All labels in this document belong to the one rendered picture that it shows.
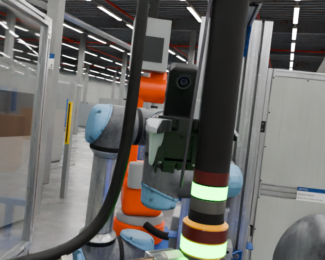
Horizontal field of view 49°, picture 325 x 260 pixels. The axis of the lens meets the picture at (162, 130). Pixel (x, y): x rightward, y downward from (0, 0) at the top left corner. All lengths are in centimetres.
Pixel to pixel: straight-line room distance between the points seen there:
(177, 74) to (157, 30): 387
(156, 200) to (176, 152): 21
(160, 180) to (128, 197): 366
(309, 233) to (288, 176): 144
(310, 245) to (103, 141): 59
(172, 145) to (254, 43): 85
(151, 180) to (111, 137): 36
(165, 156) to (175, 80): 11
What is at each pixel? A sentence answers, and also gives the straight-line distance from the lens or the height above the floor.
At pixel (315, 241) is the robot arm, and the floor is 145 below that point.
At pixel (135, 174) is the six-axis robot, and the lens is 422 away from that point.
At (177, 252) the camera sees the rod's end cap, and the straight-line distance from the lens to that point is 34.
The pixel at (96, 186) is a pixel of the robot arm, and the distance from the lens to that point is 108.
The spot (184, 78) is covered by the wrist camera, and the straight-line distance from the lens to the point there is 52.
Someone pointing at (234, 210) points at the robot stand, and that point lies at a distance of 131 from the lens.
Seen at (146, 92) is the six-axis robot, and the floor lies 188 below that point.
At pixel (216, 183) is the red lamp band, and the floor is 162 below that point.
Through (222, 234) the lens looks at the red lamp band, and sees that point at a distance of 34.
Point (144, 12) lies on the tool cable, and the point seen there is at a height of 175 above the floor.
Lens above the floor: 168
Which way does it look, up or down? 3 degrees down
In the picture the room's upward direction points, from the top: 6 degrees clockwise
